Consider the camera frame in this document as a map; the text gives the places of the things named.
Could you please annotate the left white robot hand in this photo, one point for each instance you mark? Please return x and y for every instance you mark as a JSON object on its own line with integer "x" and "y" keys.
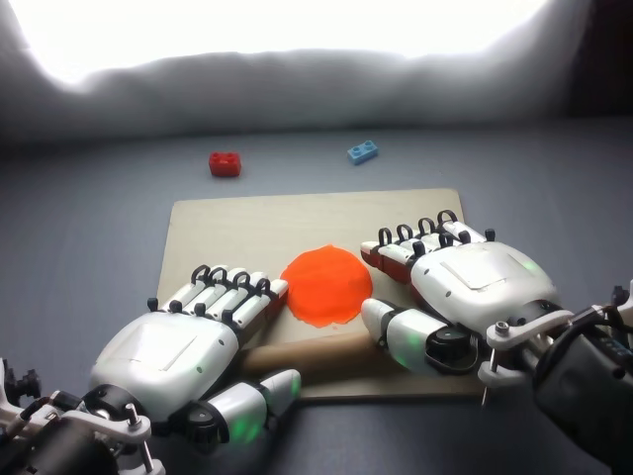
{"x": 163, "y": 356}

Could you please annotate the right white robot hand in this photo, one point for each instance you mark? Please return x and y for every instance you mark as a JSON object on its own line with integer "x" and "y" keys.
{"x": 484, "y": 277}

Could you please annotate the light wooden cylinder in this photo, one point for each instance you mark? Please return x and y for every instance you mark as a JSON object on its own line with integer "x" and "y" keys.
{"x": 316, "y": 352}

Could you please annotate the light wooden board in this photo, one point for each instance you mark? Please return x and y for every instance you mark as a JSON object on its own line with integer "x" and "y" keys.
{"x": 247, "y": 232}

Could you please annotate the orange flat dough disc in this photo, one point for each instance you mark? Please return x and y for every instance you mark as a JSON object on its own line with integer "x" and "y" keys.
{"x": 329, "y": 287}

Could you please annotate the grey table cloth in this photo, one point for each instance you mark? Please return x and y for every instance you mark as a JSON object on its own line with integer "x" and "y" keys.
{"x": 74, "y": 222}

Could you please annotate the blue toy brick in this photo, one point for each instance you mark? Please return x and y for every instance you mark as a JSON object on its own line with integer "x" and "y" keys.
{"x": 362, "y": 152}

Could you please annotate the red toy brick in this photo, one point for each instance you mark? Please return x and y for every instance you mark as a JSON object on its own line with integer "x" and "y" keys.
{"x": 225, "y": 164}

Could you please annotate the white backdrop sheet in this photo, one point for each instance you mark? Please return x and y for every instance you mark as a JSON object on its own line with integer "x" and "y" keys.
{"x": 297, "y": 89}

